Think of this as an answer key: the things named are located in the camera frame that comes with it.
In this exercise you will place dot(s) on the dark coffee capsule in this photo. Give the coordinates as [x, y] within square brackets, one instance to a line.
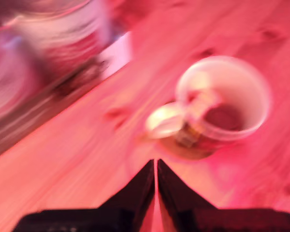
[222, 118]

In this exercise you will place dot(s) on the white coffee capsule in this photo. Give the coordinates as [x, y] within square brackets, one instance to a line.
[203, 101]

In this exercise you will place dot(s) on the dark printed coffee mug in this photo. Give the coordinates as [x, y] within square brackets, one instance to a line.
[251, 96]

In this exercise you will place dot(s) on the dark flat cardboard box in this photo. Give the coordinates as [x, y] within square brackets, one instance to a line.
[62, 89]

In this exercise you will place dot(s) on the white labelled tin can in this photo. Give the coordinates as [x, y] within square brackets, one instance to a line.
[50, 43]

